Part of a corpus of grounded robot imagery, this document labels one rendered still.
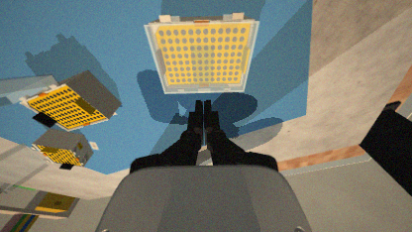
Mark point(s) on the blue bench mat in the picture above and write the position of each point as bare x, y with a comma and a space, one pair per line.
107, 37

